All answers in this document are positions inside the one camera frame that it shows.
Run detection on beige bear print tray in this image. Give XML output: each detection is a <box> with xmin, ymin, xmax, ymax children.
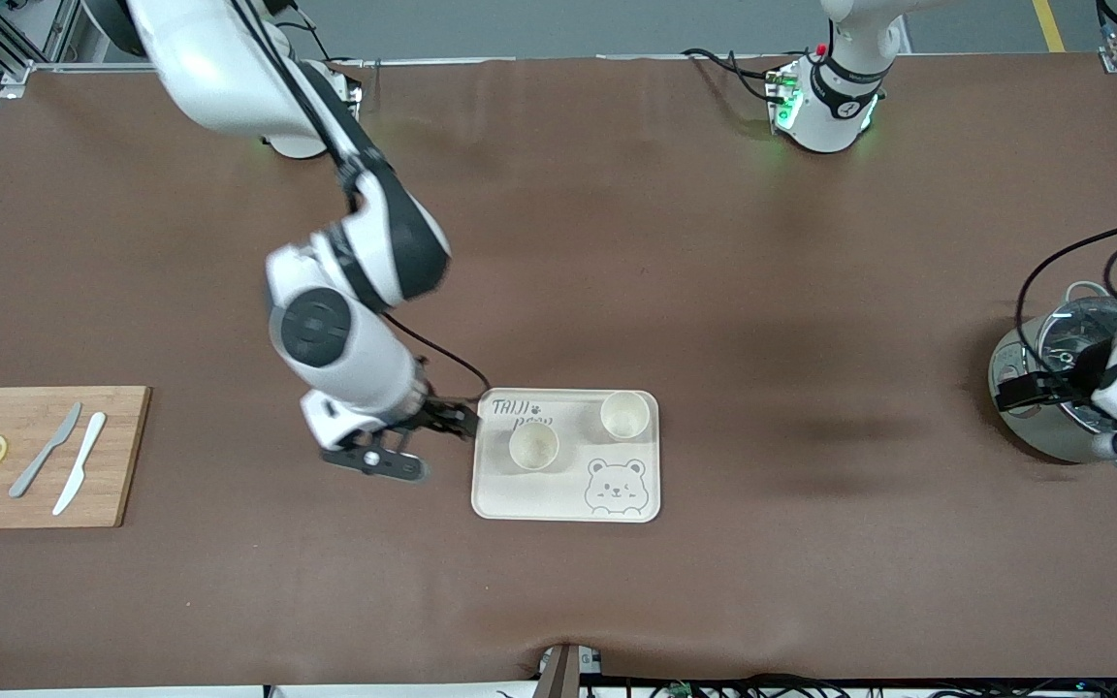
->
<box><xmin>470</xmin><ymin>389</ymin><xmax>662</xmax><ymax>524</ymax></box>

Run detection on white plastic knife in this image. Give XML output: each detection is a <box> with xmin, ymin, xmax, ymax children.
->
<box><xmin>52</xmin><ymin>412</ymin><xmax>107</xmax><ymax>517</ymax></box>

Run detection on wooden cutting board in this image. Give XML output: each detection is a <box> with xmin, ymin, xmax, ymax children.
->
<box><xmin>0</xmin><ymin>387</ymin><xmax>152</xmax><ymax>530</ymax></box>

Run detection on grey plastic knife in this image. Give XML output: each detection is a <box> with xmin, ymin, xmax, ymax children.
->
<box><xmin>9</xmin><ymin>402</ymin><xmax>82</xmax><ymax>499</ymax></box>

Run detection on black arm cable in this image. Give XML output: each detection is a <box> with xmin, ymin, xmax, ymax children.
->
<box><xmin>229</xmin><ymin>0</ymin><xmax>494</xmax><ymax>408</ymax></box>
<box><xmin>1014</xmin><ymin>221</ymin><xmax>1117</xmax><ymax>381</ymax></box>

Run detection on table edge camera bracket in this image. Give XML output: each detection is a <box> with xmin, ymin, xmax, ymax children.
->
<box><xmin>537</xmin><ymin>643</ymin><xmax>604</xmax><ymax>698</ymax></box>

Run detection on glass pot lid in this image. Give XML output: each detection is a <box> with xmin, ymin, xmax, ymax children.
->
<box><xmin>1037</xmin><ymin>296</ymin><xmax>1117</xmax><ymax>432</ymax></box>

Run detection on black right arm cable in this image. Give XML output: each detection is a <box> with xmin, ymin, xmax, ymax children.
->
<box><xmin>229</xmin><ymin>0</ymin><xmax>494</xmax><ymax>408</ymax></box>

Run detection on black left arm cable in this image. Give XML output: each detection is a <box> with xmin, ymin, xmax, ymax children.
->
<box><xmin>1014</xmin><ymin>221</ymin><xmax>1117</xmax><ymax>381</ymax></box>

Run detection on grey-green electric cooking pot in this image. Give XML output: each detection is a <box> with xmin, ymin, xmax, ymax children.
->
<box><xmin>988</xmin><ymin>281</ymin><xmax>1117</xmax><ymax>474</ymax></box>

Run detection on aluminium frame profile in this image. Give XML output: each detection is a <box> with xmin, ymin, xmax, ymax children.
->
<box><xmin>0</xmin><ymin>0</ymin><xmax>84</xmax><ymax>88</ymax></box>

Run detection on black base cables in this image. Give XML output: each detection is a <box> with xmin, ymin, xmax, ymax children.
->
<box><xmin>683</xmin><ymin>47</ymin><xmax>782</xmax><ymax>103</ymax></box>

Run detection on white plastic cup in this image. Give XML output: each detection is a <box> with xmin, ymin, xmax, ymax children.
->
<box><xmin>600</xmin><ymin>391</ymin><xmax>651</xmax><ymax>439</ymax></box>
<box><xmin>508</xmin><ymin>424</ymin><xmax>559</xmax><ymax>472</ymax></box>

